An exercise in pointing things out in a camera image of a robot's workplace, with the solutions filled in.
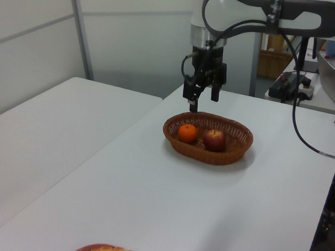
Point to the black control box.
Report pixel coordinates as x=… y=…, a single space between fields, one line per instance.
x=280 y=87

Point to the emergency stop button box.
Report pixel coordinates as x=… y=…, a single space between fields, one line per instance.
x=305 y=92

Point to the blue cup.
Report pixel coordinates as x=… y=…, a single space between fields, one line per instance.
x=332 y=49

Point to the grey laptop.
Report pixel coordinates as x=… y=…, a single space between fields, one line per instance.
x=328 y=75

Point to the red toy apple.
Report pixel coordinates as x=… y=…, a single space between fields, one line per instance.
x=214 y=140

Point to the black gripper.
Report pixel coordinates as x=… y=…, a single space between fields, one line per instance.
x=209 y=65

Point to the brown woven basket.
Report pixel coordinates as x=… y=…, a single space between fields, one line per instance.
x=228 y=157

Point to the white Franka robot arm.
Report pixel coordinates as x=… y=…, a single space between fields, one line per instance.
x=248 y=5

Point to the toy orange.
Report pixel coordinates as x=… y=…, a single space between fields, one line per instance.
x=187 y=133

